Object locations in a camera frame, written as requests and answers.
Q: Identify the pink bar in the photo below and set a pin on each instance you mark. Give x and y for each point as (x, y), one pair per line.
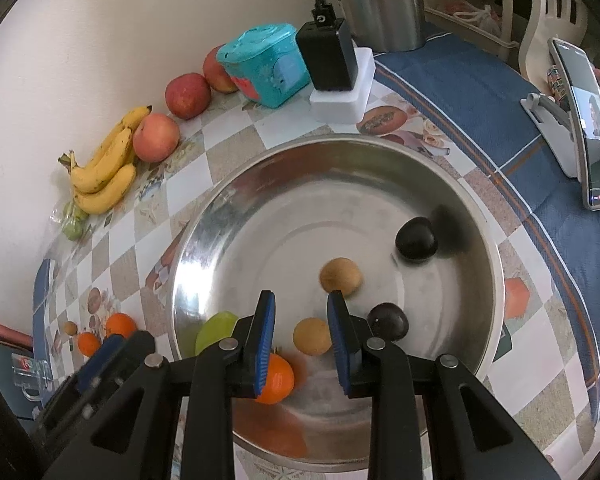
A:
(0, 332)

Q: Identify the smartphone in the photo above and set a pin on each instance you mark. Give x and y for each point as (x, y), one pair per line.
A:
(592, 125)

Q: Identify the white phone stand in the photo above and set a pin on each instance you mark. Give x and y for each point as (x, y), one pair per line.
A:
(555, 125)

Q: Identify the red apple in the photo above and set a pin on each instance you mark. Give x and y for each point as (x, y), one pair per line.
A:
(187, 95)
(156, 137)
(217, 70)

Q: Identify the white power strip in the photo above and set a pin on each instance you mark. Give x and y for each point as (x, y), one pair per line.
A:
(337, 107)

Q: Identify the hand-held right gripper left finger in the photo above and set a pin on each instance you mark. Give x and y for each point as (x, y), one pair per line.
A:
(264, 345)

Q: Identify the clear glass mug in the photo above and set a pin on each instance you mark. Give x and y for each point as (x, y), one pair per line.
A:
(30, 372)

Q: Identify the dark purple passion fruit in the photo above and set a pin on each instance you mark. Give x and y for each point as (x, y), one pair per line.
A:
(388, 321)
(416, 240)

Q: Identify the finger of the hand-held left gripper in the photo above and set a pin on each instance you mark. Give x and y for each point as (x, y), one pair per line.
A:
(102, 360)

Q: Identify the checkered printed tablecloth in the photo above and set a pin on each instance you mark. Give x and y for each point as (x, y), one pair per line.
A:
(230, 160)

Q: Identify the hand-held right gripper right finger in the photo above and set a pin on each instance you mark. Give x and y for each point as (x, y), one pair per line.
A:
(339, 345)

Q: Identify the tied plastic bag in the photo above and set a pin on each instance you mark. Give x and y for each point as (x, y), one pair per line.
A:
(475, 15)

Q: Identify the small brown round fruit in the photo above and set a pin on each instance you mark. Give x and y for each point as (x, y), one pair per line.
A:
(70, 328)

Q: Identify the white plastic chair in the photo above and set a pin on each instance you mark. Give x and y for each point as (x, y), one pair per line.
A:
(540, 25)

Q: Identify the yellow banana bunch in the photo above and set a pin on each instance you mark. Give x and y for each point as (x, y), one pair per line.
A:
(105, 190)

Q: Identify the black power adapter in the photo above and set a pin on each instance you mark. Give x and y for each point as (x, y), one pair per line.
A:
(327, 57)

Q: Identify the green mango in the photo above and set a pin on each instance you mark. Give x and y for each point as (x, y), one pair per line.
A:
(215, 332)

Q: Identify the steel kettle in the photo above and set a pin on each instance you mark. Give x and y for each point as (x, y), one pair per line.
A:
(385, 10)

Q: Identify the teal plastic box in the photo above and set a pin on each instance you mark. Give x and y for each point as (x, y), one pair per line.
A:
(260, 65)

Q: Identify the clear bag of green fruit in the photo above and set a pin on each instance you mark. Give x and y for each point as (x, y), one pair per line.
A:
(72, 227)

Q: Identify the orange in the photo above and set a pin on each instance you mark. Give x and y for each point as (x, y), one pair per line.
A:
(120, 325)
(280, 380)
(88, 344)

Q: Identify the blue tablecloth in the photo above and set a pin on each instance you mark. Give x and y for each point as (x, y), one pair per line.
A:
(470, 100)

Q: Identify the round steel plate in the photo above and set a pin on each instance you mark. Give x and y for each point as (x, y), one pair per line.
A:
(300, 220)

